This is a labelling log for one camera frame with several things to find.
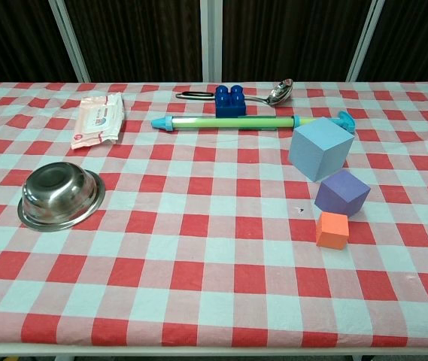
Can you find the medium purple foam cube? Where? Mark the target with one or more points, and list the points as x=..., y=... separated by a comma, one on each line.
x=339, y=192

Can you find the small orange foam cube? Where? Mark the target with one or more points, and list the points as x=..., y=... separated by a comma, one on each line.
x=332, y=231

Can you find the large light blue foam cube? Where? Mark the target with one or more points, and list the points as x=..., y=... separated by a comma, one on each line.
x=317, y=148

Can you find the green teal water squirter tube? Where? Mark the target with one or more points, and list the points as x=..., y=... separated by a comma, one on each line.
x=228, y=123

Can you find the blue toy building brick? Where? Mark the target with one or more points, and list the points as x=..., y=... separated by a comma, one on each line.
x=230, y=105

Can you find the red white checkered tablecloth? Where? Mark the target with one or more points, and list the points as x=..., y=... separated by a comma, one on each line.
x=213, y=263

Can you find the stainless steel ladle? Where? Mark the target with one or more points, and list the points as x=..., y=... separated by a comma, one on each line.
x=282, y=92

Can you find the pink wet wipes pack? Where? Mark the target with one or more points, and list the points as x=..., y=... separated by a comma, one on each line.
x=97, y=120

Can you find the upturned stainless steel bowl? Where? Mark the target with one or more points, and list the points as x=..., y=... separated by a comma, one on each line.
x=53, y=193

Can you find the white metal frame post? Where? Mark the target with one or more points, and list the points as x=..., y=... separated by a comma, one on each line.
x=211, y=37
x=364, y=41
x=70, y=41

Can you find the white table edge frame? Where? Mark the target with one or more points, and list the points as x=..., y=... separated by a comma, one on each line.
x=213, y=352

